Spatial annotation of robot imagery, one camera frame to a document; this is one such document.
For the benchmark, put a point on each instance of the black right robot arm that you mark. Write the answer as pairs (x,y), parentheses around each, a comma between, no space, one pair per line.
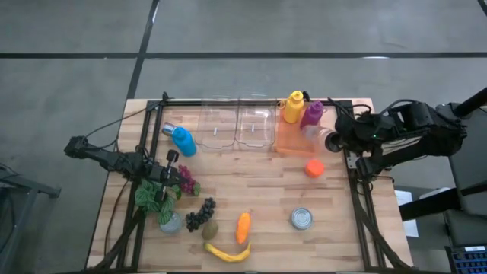
(418,129)

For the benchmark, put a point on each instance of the silver tin can white label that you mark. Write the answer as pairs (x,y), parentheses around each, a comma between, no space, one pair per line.
(302,218)

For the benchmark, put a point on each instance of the blue plastic bottle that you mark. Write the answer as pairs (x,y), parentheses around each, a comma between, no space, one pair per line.
(185,141)

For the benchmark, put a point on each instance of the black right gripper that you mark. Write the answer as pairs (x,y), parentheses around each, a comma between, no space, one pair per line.
(357,131)

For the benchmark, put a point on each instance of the white paper sheet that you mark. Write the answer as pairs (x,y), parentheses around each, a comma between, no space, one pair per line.
(403,201)

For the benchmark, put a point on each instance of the dark toy grape bunch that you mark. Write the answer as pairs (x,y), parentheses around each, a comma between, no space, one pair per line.
(199,215)

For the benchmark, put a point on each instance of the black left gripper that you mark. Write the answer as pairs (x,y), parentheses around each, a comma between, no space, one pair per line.
(163,173)

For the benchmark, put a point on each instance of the black equipment stand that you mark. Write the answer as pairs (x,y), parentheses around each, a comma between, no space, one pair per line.
(472,171)

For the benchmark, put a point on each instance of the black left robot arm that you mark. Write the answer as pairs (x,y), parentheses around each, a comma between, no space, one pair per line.
(110,160)

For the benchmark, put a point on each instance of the grey metal table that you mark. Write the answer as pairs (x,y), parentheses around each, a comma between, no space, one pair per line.
(34,187)

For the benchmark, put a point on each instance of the green striped leafy plant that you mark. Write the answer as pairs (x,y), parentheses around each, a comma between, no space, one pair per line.
(152,198)

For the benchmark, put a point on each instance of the red toy grape bunch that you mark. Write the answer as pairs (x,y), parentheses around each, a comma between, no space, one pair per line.
(190,187)

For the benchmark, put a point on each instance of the clear bottle black cap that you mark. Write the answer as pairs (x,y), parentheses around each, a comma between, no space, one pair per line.
(316,137)

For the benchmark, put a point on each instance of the orange toy fruit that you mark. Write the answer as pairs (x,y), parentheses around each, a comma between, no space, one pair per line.
(314,169)

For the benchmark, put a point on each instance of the yellow toy banana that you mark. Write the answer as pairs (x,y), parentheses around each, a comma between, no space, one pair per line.
(226,257)

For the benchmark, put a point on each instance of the yellow plastic bottle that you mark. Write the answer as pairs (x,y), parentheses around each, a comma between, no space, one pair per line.
(293,108)

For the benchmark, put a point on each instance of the orange translucent plastic bin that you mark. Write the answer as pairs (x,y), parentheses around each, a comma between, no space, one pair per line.
(293,144)

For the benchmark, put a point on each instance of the purple plastic bottle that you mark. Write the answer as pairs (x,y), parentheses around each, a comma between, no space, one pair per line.
(312,114)

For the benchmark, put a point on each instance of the brown toy kiwi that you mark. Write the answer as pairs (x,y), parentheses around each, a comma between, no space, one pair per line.
(210,230)

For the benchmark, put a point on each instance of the black table frame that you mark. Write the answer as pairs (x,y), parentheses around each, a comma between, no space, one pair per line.
(247,103)

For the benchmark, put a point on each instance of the orange toy mango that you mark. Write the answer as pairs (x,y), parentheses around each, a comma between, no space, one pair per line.
(243,228)

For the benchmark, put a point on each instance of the clear plastic bin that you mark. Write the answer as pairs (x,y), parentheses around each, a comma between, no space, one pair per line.
(255,125)
(217,125)

